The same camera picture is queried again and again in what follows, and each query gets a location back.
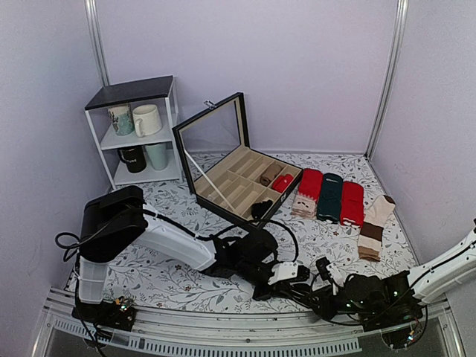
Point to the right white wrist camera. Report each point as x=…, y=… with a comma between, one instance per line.
x=336, y=278

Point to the black white striped sock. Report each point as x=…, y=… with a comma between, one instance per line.
x=302, y=292

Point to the red white sock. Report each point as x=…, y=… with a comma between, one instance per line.
x=352, y=204

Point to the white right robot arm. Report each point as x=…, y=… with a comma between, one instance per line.
x=436, y=277

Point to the left aluminium corner post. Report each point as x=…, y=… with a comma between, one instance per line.
x=92, y=18

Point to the aluminium corner post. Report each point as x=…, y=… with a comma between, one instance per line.
x=92, y=18
x=392, y=64

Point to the white shelf black top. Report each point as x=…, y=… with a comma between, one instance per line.
x=160, y=91

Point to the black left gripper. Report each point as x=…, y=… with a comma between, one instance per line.
x=279, y=288

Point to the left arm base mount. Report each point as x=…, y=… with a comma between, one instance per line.
x=118, y=314

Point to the aluminium front rail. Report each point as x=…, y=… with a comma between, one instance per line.
x=166, y=332

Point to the black compartment storage box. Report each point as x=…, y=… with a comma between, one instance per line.
x=222, y=170

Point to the rolled black sock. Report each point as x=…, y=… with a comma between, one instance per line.
x=260, y=209

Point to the dark green sock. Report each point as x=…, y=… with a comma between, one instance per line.
x=329, y=203

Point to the patterned teal white mug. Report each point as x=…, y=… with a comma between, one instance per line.
x=121, y=118

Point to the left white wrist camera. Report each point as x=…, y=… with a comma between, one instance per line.
x=283, y=271

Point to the cream brown striped sock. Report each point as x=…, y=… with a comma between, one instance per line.
x=371, y=233

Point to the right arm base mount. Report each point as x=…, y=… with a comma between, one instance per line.
x=401, y=327

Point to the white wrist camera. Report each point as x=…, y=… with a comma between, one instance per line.
x=283, y=271
x=336, y=278

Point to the mint green tumbler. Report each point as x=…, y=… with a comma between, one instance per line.
x=157, y=155

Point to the rolled tan sock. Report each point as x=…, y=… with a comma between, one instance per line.
x=270, y=174

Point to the floral white table mat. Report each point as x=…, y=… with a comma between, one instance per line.
x=155, y=280

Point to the white ceramic mug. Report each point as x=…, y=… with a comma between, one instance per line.
x=146, y=120

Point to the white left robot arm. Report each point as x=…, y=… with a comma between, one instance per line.
x=113, y=222

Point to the black mug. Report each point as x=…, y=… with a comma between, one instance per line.
x=133, y=158

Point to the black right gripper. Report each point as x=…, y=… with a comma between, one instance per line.
x=326, y=302

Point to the red beige patterned sock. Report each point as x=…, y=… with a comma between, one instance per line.
x=308, y=193

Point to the rolled red sock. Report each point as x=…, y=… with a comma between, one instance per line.
x=282, y=182

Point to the right aluminium corner post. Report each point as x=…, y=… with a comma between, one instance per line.
x=392, y=64

